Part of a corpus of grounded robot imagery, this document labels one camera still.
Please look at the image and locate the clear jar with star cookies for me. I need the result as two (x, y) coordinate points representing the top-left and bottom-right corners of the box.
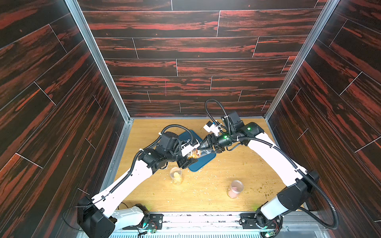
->
(187, 149), (213, 159)

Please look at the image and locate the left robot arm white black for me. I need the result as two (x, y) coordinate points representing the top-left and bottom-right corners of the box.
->
(76, 131), (199, 238)

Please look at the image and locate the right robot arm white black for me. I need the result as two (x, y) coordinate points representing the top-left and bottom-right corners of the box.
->
(199, 120), (339, 230)

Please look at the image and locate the clear jar with yellow cookies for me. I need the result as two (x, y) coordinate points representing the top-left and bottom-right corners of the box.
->
(170, 167), (183, 185)

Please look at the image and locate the clear jar with pink cookies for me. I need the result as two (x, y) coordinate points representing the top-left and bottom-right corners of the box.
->
(227, 180), (244, 199)

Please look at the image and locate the teal plastic tray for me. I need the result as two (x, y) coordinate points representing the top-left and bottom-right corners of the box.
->
(179, 130), (216, 172)

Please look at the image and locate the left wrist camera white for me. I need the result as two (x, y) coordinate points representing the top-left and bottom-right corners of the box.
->
(181, 140), (200, 157)

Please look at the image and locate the aluminium front rail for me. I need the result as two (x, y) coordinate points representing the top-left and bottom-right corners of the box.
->
(95, 212), (331, 238)

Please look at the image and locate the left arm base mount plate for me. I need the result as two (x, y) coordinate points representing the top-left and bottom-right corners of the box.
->
(123, 213), (164, 232)

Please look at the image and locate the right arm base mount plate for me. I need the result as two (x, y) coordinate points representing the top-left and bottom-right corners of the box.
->
(239, 213), (283, 230)

